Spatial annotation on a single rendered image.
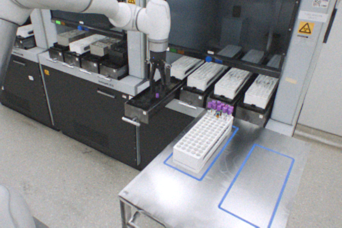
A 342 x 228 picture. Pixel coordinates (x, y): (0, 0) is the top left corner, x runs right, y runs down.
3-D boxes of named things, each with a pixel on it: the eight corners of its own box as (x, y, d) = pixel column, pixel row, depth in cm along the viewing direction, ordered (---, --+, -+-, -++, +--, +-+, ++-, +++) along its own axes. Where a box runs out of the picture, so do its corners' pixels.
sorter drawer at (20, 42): (81, 25, 260) (80, 15, 255) (92, 28, 254) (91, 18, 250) (7, 48, 205) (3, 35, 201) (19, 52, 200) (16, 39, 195)
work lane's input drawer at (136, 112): (189, 67, 186) (190, 54, 181) (208, 72, 180) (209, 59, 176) (118, 119, 132) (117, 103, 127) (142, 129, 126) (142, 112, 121)
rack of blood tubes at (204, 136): (209, 120, 118) (210, 108, 115) (231, 129, 114) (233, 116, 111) (171, 161, 97) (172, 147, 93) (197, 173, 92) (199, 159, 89)
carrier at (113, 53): (125, 61, 169) (125, 52, 166) (123, 62, 168) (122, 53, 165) (111, 57, 174) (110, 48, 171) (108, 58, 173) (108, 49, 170)
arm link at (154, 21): (174, 35, 124) (148, 30, 129) (175, -1, 116) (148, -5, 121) (162, 42, 116) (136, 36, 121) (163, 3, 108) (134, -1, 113)
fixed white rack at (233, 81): (233, 74, 163) (234, 64, 159) (250, 79, 158) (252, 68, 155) (212, 95, 140) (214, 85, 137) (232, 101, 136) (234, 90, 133)
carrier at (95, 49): (106, 56, 176) (105, 47, 173) (104, 57, 174) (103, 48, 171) (92, 52, 181) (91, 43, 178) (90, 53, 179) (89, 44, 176)
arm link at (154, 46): (154, 32, 127) (154, 45, 130) (143, 37, 120) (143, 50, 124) (172, 35, 123) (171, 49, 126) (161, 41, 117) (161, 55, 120)
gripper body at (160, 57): (170, 48, 126) (169, 67, 131) (154, 45, 129) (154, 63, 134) (161, 53, 120) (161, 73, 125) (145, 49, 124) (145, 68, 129)
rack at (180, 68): (190, 60, 179) (190, 51, 176) (204, 63, 175) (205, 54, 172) (166, 77, 157) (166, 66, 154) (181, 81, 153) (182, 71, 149)
